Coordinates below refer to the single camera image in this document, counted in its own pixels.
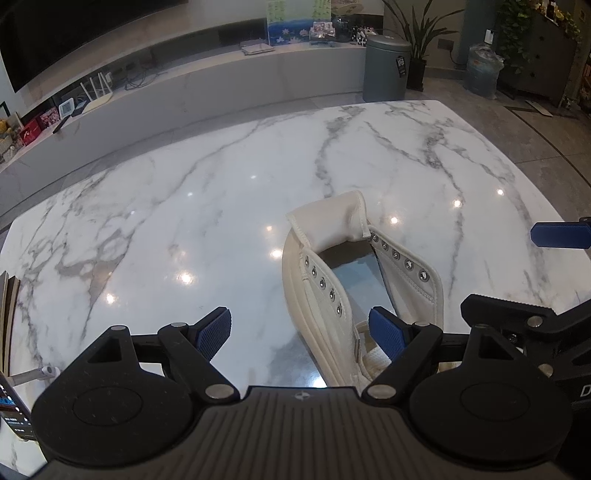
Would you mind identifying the black and white figurines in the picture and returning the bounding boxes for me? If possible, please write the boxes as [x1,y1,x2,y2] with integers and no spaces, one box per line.
[353,25,384,47]

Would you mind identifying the blue and green painting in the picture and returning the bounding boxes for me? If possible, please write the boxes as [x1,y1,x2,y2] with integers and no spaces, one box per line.
[267,0,333,47]

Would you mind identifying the grey trash bin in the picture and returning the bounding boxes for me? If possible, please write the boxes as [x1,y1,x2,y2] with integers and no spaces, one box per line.
[362,34,413,102]

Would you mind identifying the small photo cards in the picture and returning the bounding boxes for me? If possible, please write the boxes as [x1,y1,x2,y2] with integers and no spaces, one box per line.
[309,21,335,44]

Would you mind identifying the tangle of cables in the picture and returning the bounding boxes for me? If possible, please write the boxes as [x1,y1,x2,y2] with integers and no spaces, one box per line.
[122,69,158,90]

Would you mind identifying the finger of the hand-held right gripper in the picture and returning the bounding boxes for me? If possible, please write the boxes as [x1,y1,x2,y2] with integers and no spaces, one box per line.
[461,294,591,365]
[530,220,591,251]

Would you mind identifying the wooden boards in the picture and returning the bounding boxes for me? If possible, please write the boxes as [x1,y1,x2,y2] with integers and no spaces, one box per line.
[0,272,21,374]

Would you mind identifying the white router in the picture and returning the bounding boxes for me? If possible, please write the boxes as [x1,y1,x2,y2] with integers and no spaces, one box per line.
[81,71,114,112]

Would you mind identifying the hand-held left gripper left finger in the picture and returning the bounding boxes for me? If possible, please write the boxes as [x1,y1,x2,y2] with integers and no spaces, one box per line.
[88,307,241,406]

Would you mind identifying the red box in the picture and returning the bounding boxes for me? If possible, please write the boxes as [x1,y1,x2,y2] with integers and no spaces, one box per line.
[21,117,44,146]

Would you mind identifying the dark cabinet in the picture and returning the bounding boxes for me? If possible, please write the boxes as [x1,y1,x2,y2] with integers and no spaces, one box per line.
[517,9,583,102]

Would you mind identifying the black television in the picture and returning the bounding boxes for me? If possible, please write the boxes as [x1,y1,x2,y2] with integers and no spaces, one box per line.
[0,0,190,93]

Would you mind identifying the long-leaf potted plant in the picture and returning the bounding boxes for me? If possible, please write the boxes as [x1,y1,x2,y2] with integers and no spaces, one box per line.
[383,0,467,90]

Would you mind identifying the cream canvas shoe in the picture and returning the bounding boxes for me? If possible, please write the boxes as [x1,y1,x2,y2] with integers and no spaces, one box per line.
[281,190,446,388]

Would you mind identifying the flat white book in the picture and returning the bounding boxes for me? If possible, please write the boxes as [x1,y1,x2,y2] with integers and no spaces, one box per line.
[240,39,275,56]

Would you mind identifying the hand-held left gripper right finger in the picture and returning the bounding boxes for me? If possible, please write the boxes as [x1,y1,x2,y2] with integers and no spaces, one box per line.
[361,305,543,406]

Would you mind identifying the grey television console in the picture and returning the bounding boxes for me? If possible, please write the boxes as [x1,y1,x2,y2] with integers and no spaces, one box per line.
[0,44,370,217]

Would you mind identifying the plastic water jug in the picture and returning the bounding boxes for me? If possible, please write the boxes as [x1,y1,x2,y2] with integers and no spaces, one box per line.
[464,43,504,99]

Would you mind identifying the phone on stand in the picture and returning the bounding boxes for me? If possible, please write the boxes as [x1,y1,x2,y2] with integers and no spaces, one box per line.
[0,369,38,444]

